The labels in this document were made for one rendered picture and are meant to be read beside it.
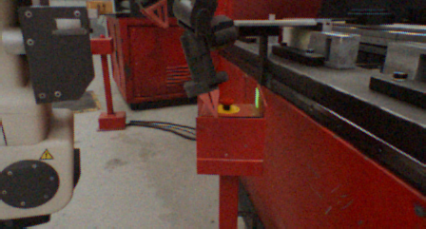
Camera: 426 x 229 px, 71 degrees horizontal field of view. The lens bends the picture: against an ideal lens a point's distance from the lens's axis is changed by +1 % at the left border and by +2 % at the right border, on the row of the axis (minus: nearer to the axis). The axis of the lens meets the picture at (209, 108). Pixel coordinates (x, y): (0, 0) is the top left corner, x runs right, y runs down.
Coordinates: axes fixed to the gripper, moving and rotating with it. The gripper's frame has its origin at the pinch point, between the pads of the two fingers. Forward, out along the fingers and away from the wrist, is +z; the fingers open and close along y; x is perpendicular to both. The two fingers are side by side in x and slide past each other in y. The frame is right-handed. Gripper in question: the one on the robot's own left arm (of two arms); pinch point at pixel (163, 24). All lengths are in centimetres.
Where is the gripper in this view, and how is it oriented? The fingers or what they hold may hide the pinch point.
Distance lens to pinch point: 94.2
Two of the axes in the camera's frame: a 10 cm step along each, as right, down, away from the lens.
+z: 4.2, 7.9, 4.6
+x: -8.2, 5.4, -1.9
